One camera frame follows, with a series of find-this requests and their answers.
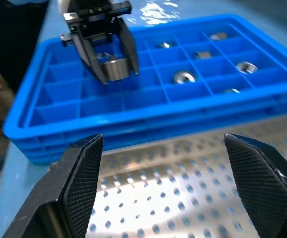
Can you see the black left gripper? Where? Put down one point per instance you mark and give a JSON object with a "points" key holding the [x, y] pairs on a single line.
{"points": [[93, 22]]}

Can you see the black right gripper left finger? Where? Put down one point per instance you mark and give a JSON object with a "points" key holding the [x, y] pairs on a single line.
{"points": [[79, 186]]}

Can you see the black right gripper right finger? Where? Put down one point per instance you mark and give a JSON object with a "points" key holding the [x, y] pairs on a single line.
{"points": [[262, 193]]}

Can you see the metal roller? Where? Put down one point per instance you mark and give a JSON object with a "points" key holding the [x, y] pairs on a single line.
{"points": [[231, 91], [203, 55], [218, 36], [246, 67], [165, 45], [184, 77], [116, 70]]}

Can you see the blue plastic divided tray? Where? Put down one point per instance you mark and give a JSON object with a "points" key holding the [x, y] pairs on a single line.
{"points": [[143, 116]]}

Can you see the perforated steel tray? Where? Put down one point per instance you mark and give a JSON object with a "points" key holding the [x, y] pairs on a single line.
{"points": [[170, 193]]}

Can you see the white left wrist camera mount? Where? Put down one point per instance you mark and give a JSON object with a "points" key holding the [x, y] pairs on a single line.
{"points": [[64, 5]]}

